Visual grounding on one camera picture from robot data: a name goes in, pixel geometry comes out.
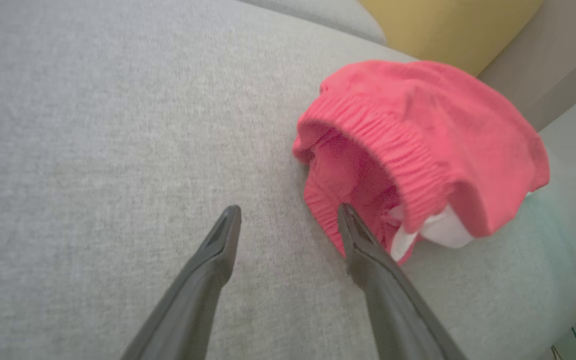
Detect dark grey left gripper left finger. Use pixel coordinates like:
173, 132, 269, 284
120, 205, 242, 360

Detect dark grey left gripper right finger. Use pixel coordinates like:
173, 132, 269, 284
337, 202, 469, 360

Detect red elastic waist shorts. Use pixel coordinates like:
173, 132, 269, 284
291, 59, 552, 266

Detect wide yellow sofa back cushion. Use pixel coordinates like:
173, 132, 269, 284
358, 0, 545, 77

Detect long grey sofa seat cushion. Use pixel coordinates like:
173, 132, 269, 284
238, 0, 388, 46

